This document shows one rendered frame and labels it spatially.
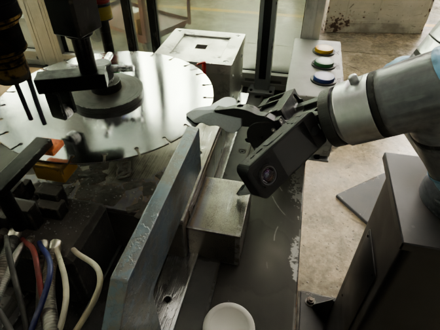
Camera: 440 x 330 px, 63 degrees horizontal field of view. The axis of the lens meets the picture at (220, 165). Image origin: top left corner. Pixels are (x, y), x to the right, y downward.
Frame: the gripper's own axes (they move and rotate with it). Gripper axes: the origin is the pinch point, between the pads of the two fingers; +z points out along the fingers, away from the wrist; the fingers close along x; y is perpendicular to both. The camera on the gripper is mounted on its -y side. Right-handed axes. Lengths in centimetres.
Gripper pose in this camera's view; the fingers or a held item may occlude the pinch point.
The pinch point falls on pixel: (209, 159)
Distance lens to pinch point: 53.6
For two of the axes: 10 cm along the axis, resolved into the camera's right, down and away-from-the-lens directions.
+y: 4.3, -5.9, 6.8
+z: -7.5, 1.9, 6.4
